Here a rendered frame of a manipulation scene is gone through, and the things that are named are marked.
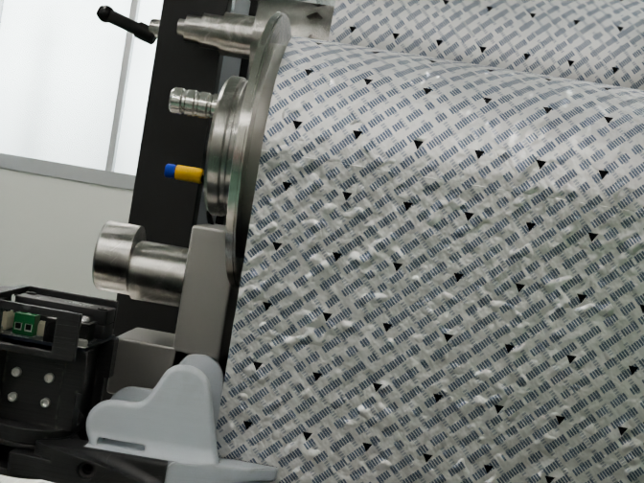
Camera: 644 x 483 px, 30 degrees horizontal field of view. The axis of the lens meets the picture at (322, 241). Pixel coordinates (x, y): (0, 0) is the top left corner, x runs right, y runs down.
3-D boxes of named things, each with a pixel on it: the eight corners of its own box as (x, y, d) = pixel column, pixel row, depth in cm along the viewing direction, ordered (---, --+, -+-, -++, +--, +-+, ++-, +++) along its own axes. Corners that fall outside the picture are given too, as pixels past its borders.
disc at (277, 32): (253, 278, 72) (293, 32, 71) (262, 279, 72) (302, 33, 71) (210, 299, 57) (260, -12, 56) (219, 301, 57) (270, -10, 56)
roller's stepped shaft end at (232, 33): (179, 50, 91) (186, 8, 91) (257, 62, 91) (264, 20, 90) (171, 45, 88) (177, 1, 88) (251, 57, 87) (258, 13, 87)
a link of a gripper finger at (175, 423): (285, 388, 55) (90, 352, 56) (264, 514, 55) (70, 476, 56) (293, 378, 58) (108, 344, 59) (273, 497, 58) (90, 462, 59)
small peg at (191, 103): (173, 107, 64) (175, 82, 64) (224, 116, 64) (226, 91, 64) (167, 116, 63) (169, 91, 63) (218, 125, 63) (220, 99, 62)
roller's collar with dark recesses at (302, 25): (257, 85, 92) (270, 2, 92) (333, 98, 92) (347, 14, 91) (244, 78, 86) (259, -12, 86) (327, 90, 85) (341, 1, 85)
